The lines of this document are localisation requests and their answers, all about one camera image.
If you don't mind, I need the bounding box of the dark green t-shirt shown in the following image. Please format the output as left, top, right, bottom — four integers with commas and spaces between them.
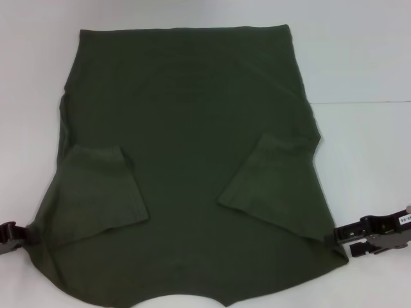
24, 24, 350, 308

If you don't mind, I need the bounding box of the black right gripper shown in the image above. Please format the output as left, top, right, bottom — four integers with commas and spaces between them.
324, 205, 411, 258

